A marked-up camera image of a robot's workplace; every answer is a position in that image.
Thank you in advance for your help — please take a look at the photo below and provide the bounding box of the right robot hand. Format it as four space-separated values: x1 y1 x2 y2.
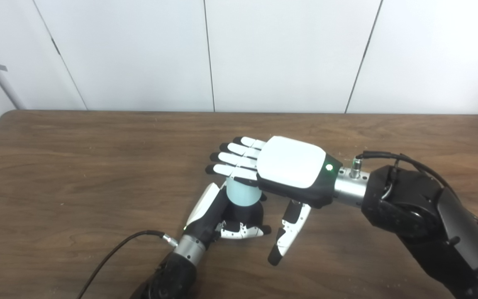
205 135 343 266

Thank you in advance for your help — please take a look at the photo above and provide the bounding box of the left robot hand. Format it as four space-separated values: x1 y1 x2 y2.
183 181 272 250

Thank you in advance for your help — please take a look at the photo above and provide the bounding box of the black nozzle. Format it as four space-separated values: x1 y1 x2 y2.
222 198 264 229

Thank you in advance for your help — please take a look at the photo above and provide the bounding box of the light blue cylinder cup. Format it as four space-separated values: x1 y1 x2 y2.
226 178 261 206

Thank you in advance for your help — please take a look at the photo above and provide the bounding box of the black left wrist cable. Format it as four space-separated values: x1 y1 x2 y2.
76 230 178 299

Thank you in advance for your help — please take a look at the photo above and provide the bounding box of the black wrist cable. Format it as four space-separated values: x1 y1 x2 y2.
76 230 178 299
349 151 457 196

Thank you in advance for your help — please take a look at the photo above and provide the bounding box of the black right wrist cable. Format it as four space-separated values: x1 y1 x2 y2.
349 151 457 196

